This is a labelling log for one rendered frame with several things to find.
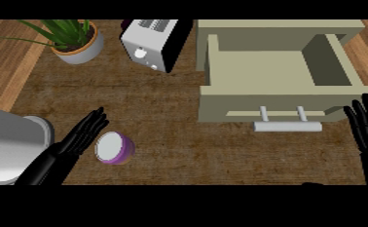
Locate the green plant in grey pot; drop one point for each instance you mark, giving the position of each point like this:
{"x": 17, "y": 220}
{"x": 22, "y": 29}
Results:
{"x": 78, "y": 47}

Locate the beige drawer front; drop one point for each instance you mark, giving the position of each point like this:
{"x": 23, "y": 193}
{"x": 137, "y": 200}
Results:
{"x": 240, "y": 102}

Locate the beige open drawer box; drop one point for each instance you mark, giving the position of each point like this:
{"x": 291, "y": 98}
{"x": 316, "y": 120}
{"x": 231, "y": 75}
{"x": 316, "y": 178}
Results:
{"x": 260, "y": 70}

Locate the beige cabinet body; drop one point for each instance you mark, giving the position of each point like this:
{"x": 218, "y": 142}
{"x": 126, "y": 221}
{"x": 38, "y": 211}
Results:
{"x": 268, "y": 31}

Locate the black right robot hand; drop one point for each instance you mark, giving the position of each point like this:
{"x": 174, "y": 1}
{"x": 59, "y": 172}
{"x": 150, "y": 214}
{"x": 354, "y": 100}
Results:
{"x": 360, "y": 123}

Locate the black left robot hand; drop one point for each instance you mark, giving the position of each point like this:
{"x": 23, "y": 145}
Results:
{"x": 72, "y": 144}

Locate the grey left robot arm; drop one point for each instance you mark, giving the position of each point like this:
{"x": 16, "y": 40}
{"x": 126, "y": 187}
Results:
{"x": 20, "y": 146}

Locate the purple can with pale end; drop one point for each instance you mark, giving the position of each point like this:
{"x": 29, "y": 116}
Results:
{"x": 115, "y": 148}

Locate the white and black toaster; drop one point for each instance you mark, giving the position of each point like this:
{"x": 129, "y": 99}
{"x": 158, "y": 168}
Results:
{"x": 147, "y": 47}

